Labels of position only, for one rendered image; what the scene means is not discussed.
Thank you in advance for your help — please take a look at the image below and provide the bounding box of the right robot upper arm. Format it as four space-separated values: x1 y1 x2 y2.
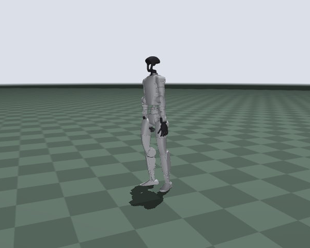
141 79 146 103

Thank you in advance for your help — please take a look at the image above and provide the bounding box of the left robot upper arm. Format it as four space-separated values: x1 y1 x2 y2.
156 76 165 103

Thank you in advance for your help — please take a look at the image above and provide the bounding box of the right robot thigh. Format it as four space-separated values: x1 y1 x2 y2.
141 118 156 157

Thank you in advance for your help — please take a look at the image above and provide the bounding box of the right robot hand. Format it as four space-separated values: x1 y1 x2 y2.
143 116 155 132

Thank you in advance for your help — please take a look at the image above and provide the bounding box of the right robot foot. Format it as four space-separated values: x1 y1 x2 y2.
140 179 159 186

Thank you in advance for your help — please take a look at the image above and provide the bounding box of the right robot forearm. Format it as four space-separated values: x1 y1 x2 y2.
142 102 149 118

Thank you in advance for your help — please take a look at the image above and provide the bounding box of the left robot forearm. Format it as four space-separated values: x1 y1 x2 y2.
158 96 166 122

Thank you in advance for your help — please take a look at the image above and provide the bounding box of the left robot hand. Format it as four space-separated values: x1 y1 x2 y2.
158 117 168 137

